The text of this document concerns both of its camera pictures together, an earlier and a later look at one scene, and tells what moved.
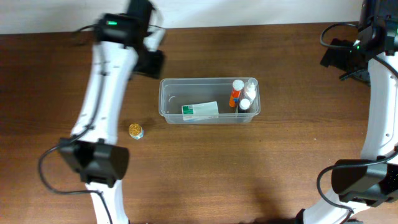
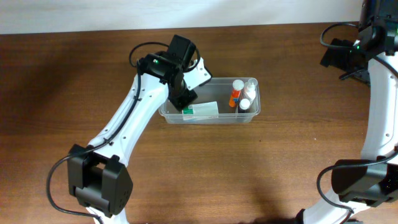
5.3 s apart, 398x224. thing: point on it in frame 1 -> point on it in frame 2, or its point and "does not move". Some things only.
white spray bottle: [250, 88] does not move
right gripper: [334, 57] does not move
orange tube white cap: [237, 86] does not move
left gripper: [155, 69] -> [181, 102]
